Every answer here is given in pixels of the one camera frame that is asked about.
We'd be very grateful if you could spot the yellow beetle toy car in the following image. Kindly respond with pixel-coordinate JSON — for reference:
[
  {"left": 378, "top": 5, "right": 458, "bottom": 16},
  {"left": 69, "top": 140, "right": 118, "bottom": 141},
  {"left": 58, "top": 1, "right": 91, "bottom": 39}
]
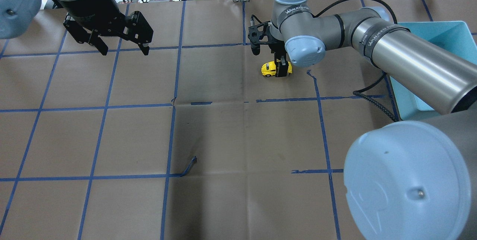
[{"left": 261, "top": 61, "right": 293, "bottom": 77}]

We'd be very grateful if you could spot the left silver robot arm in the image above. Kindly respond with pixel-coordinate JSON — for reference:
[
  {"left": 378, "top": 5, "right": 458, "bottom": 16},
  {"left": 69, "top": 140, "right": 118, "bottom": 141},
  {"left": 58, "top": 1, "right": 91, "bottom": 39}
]
[{"left": 0, "top": 0, "right": 154, "bottom": 55}]

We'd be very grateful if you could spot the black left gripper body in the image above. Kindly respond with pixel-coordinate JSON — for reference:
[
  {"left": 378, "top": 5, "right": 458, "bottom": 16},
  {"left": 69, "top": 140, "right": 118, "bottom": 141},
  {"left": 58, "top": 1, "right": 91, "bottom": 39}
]
[{"left": 63, "top": 0, "right": 154, "bottom": 47}]

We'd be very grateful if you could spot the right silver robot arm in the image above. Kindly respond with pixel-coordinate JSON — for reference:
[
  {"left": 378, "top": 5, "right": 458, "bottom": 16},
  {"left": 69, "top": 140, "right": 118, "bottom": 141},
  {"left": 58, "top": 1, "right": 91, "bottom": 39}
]
[{"left": 248, "top": 0, "right": 476, "bottom": 240}]

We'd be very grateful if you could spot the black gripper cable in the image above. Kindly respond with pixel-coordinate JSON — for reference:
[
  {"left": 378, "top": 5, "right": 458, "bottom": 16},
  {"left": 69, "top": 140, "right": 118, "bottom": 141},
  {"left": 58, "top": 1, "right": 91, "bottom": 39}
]
[{"left": 313, "top": 0, "right": 399, "bottom": 123}]

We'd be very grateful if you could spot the light blue plastic bin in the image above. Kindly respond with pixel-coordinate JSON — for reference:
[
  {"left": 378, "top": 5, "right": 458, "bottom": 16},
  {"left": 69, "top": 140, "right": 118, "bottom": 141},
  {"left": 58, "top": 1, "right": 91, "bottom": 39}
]
[{"left": 372, "top": 21, "right": 477, "bottom": 120}]

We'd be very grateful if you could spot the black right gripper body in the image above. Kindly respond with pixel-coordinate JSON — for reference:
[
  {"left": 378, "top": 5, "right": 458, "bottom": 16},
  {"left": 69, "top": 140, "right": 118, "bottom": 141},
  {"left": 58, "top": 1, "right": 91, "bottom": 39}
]
[{"left": 247, "top": 20, "right": 287, "bottom": 59}]

